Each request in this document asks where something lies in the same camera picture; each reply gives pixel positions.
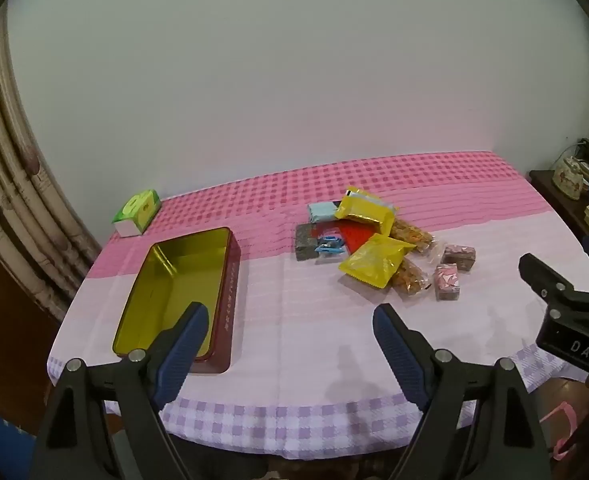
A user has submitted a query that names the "blue candy packet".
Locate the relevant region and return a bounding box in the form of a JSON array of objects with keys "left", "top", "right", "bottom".
[{"left": 314, "top": 234, "right": 349, "bottom": 257}]

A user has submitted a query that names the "pink plastic object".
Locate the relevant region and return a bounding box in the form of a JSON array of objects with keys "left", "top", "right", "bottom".
[{"left": 539, "top": 402, "right": 577, "bottom": 461}]

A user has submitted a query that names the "light blue snack packet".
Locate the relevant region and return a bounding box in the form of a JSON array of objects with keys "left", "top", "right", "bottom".
[{"left": 307, "top": 201, "right": 341, "bottom": 223}]

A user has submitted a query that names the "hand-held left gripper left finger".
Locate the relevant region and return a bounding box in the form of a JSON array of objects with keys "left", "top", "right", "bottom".
[{"left": 33, "top": 301, "right": 210, "bottom": 480}]

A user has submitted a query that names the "green tissue box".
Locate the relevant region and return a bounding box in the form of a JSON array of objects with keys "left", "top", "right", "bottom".
[{"left": 112, "top": 188, "right": 162, "bottom": 237}]

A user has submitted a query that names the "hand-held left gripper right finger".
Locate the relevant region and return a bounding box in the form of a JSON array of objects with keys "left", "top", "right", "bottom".
[{"left": 372, "top": 303, "right": 550, "bottom": 480}]

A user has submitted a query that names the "yellow snack packet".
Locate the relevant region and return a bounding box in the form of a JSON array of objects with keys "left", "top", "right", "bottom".
[
  {"left": 335, "top": 187, "right": 399, "bottom": 237},
  {"left": 338, "top": 233, "right": 418, "bottom": 289}
]

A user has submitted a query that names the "red snack packet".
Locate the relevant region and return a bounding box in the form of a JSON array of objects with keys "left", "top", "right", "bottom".
[{"left": 310, "top": 220, "right": 378, "bottom": 256}]

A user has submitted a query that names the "dark red tin box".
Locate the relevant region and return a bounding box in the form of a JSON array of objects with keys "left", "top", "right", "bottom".
[{"left": 112, "top": 226, "right": 242, "bottom": 376}]

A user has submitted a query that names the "pink checked tablecloth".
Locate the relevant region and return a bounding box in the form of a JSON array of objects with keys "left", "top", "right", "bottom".
[{"left": 47, "top": 150, "right": 589, "bottom": 461}]

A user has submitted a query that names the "clear orange brittle packet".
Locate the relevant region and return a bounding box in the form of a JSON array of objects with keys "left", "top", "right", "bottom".
[
  {"left": 390, "top": 219, "right": 442, "bottom": 256},
  {"left": 391, "top": 257, "right": 432, "bottom": 298}
]

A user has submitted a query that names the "brown wooden panel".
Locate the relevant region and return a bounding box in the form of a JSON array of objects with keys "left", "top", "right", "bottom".
[{"left": 0, "top": 225, "right": 72, "bottom": 408}]

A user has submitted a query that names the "beige patterned curtain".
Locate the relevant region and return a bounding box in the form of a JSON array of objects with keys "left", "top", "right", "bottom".
[{"left": 0, "top": 10, "right": 102, "bottom": 321}]

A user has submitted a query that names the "floral teapot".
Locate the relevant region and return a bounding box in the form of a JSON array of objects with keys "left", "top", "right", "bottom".
[{"left": 551, "top": 156, "right": 586, "bottom": 198}]

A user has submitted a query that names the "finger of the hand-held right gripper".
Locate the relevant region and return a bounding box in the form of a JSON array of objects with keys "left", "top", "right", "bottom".
[{"left": 519, "top": 253, "right": 577, "bottom": 319}]

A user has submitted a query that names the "dark wooden side table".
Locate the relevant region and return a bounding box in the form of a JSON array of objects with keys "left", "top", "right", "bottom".
[{"left": 528, "top": 170, "right": 589, "bottom": 241}]

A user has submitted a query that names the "grey speckled snack bar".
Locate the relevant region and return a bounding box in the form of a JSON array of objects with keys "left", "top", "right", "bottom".
[{"left": 295, "top": 224, "right": 320, "bottom": 262}]

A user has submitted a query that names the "pink brown cake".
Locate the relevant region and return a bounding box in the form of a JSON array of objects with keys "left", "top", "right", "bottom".
[
  {"left": 441, "top": 243, "right": 477, "bottom": 272},
  {"left": 434, "top": 263, "right": 462, "bottom": 302}
]

